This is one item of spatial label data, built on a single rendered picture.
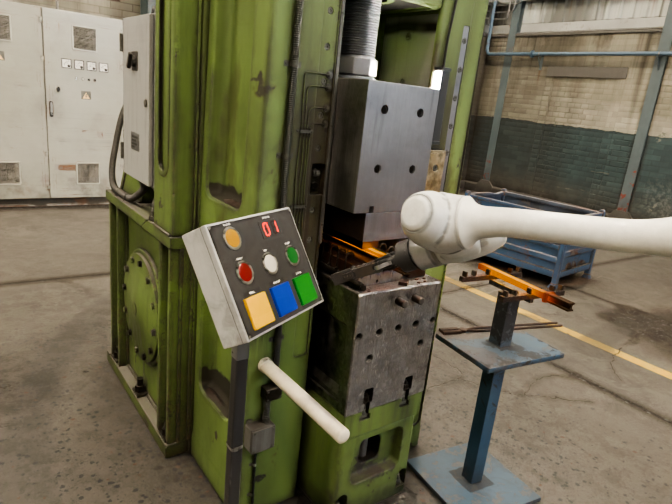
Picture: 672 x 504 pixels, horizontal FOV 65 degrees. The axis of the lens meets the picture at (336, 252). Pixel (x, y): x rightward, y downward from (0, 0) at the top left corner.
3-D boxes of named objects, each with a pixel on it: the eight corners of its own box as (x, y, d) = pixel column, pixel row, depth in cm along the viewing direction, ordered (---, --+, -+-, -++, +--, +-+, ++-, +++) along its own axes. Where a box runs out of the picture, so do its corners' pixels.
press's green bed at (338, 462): (405, 492, 215) (422, 390, 202) (331, 528, 193) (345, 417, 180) (327, 421, 257) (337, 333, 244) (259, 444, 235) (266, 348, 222)
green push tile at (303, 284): (318, 297, 144) (308, 271, 143) (304, 305, 138) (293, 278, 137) (313, 299, 145) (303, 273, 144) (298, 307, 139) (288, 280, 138)
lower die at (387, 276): (401, 280, 186) (404, 257, 183) (357, 287, 174) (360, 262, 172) (332, 247, 218) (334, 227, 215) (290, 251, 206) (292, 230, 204)
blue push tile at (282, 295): (298, 308, 135) (288, 280, 135) (282, 316, 129) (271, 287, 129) (293, 309, 136) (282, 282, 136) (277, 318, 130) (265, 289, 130)
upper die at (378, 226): (407, 238, 182) (411, 211, 179) (362, 242, 170) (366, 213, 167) (335, 210, 213) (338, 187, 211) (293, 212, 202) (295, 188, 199)
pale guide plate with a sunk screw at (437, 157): (439, 195, 203) (446, 151, 198) (422, 196, 197) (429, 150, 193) (435, 194, 204) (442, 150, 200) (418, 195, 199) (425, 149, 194)
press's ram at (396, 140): (439, 209, 187) (458, 91, 176) (353, 214, 164) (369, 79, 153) (364, 187, 219) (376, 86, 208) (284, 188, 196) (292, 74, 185)
